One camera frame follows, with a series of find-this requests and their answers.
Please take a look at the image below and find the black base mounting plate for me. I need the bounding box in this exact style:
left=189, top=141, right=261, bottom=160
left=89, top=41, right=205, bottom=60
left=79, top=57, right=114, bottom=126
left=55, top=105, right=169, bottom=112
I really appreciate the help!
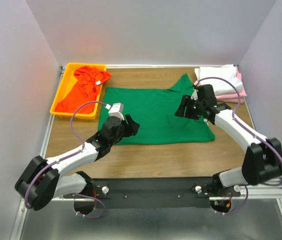
left=63, top=172, right=249, bottom=210

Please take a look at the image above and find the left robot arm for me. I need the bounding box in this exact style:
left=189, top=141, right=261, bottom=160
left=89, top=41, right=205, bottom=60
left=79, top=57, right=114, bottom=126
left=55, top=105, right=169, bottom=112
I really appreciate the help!
left=14, top=114, right=140, bottom=211

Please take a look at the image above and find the yellow plastic bin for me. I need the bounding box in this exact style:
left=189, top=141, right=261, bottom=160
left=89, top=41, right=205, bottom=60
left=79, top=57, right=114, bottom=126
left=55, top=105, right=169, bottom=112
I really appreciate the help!
left=50, top=62, right=107, bottom=120

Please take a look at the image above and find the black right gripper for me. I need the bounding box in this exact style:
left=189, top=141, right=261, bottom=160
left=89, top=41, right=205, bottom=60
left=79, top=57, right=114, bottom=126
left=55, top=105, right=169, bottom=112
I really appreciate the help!
left=174, top=94, right=205, bottom=121

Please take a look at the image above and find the aluminium frame rail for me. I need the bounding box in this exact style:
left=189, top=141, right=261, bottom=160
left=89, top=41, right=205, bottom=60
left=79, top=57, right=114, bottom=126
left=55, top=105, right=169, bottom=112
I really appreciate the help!
left=240, top=178, right=282, bottom=200

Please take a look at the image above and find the green t shirt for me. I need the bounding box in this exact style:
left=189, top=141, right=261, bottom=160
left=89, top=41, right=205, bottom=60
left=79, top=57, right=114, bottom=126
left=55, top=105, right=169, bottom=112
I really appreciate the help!
left=103, top=74, right=216, bottom=145

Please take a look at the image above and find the white folded t shirt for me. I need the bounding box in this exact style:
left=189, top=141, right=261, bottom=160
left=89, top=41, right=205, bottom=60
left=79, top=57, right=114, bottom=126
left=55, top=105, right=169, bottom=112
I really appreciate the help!
left=194, top=64, right=243, bottom=96

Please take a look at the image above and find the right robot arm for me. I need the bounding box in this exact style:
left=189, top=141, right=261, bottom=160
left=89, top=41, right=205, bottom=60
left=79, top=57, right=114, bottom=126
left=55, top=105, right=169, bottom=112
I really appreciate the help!
left=175, top=84, right=282, bottom=196

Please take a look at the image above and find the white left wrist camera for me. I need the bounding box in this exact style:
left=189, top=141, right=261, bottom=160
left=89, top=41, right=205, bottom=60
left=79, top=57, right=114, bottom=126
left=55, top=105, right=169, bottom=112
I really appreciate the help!
left=108, top=103, right=124, bottom=121

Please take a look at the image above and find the orange t shirt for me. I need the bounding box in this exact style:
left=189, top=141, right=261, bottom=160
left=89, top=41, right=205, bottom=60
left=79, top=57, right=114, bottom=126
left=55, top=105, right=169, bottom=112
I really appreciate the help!
left=55, top=66, right=111, bottom=114

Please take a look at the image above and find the pink folded t shirt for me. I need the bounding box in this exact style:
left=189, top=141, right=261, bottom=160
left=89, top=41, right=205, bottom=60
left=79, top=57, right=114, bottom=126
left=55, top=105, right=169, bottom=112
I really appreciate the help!
left=215, top=66, right=247, bottom=104

